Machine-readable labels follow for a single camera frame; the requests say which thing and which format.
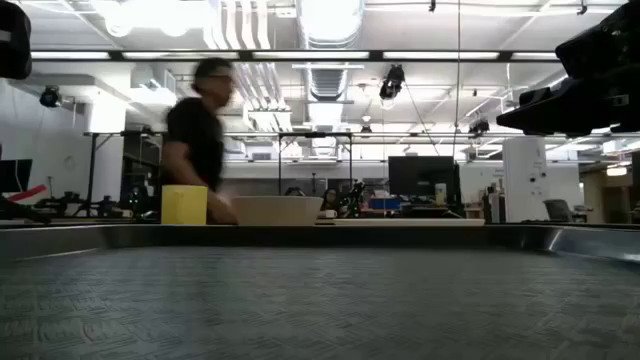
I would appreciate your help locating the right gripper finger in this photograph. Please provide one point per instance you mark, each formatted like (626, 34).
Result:
(565, 112)

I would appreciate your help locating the white plate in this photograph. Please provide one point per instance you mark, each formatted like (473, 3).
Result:
(410, 222)

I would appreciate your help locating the beige bowl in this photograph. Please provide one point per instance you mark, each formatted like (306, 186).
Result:
(277, 210)

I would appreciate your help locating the yellow mug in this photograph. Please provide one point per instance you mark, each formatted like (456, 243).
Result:
(184, 205)

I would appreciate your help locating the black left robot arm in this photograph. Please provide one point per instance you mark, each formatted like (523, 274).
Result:
(12, 40)

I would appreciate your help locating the black serving tray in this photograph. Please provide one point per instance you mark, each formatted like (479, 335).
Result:
(320, 300)

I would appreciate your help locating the white pillar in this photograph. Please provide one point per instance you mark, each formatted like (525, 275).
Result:
(525, 175)

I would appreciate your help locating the grey office chair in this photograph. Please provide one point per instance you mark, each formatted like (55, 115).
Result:
(557, 210)

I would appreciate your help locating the black computer monitor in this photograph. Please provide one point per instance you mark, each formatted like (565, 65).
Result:
(15, 175)
(420, 180)

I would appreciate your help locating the blue box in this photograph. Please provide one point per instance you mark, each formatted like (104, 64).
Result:
(385, 203)

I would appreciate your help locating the person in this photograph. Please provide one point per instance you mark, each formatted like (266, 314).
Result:
(197, 135)
(330, 200)

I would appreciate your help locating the black metal stand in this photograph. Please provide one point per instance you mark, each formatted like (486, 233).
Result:
(315, 134)
(92, 170)

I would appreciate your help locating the small white cup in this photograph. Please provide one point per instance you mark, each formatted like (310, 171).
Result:
(330, 213)

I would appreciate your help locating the black ceiling camera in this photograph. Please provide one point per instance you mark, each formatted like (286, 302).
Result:
(50, 96)
(479, 126)
(392, 82)

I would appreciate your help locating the black metal table frame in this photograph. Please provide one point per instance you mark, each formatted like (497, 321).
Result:
(600, 224)

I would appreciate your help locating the silver ventilation duct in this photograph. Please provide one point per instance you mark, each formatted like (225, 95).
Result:
(330, 20)

